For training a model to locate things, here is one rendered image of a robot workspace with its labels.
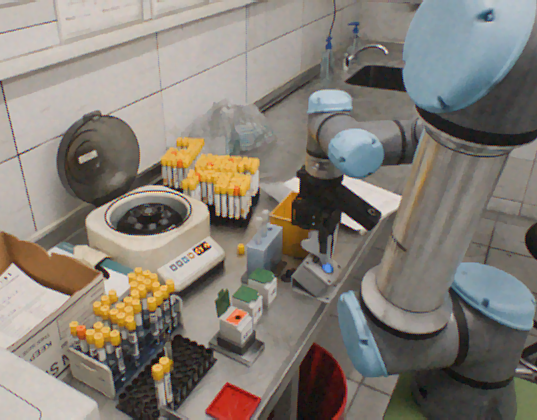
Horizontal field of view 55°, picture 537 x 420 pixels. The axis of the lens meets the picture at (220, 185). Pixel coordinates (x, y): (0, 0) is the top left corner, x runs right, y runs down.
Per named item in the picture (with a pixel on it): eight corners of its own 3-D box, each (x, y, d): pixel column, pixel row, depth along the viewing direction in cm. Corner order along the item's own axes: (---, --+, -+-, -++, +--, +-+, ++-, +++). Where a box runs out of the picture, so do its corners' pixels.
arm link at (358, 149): (411, 133, 78) (380, 109, 87) (340, 138, 76) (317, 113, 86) (403, 179, 82) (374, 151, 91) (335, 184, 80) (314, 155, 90)
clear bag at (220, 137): (230, 181, 155) (229, 124, 146) (175, 177, 158) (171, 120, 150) (246, 147, 177) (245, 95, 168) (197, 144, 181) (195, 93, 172)
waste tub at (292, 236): (321, 266, 117) (324, 229, 112) (267, 250, 123) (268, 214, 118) (339, 237, 127) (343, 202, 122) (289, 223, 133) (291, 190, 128)
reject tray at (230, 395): (241, 432, 80) (241, 429, 80) (205, 413, 83) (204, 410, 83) (261, 401, 85) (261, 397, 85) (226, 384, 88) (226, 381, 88)
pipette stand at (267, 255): (269, 290, 110) (270, 252, 105) (240, 281, 113) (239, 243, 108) (287, 265, 118) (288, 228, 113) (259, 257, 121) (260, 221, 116)
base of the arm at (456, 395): (523, 391, 82) (540, 345, 77) (500, 460, 71) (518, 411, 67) (428, 349, 90) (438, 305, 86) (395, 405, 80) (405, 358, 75)
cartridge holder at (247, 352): (249, 367, 92) (249, 352, 90) (208, 347, 96) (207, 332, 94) (264, 347, 96) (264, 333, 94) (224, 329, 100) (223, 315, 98)
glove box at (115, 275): (115, 330, 101) (109, 292, 96) (33, 291, 112) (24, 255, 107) (154, 294, 110) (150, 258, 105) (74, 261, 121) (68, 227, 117)
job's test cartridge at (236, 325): (241, 354, 93) (241, 327, 90) (219, 343, 95) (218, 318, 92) (252, 340, 95) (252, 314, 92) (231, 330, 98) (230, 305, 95)
